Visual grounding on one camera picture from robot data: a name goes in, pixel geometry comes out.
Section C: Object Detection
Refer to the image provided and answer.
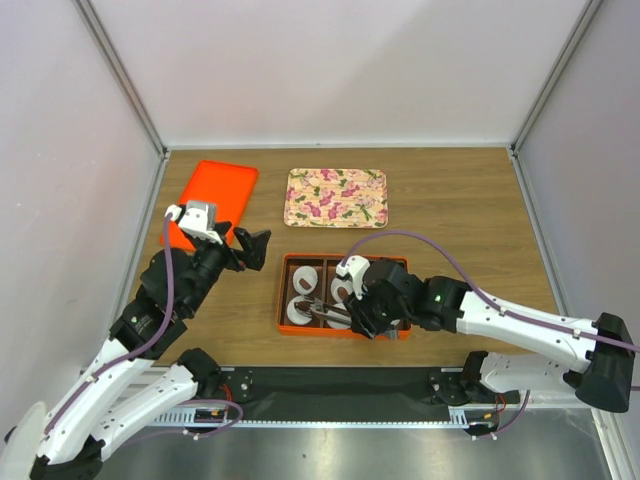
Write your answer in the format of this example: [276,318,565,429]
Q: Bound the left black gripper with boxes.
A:
[182,220,270,314]

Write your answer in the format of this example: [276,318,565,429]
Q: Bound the metal tongs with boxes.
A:
[294,297,401,341]

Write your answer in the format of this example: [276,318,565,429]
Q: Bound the dark round chocolate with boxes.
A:
[294,301,311,312]

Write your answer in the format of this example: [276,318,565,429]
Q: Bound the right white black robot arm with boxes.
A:
[336,256,639,413]

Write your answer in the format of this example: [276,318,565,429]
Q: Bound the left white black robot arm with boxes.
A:
[1,222,271,479]

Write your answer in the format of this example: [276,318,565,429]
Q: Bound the orange chocolate box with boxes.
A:
[276,253,362,339]

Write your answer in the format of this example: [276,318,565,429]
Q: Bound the white paper cup front middle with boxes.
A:
[325,312,351,330]

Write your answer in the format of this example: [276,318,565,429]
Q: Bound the white paper cup back left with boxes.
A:
[292,266,318,295]

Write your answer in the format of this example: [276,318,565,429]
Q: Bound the orange box lid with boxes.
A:
[174,160,259,246]

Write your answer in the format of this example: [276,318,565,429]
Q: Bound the white paper cup front left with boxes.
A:
[286,295,313,326]

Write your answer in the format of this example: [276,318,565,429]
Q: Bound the floral serving tray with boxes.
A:
[283,168,389,229]

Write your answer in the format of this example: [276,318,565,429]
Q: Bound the black base mat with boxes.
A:
[222,366,520,423]

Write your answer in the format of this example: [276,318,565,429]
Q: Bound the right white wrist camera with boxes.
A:
[336,255,371,300]

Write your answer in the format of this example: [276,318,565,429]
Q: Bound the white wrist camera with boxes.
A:
[336,255,371,300]
[165,200,222,244]

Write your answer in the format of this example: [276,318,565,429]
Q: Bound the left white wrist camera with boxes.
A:
[165,200,222,244]

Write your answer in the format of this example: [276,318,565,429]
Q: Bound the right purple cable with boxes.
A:
[342,230,640,436]

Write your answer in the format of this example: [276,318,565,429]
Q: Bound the purple cable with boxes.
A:
[44,207,244,441]
[342,230,640,436]

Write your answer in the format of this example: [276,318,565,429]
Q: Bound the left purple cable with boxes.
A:
[44,207,244,441]

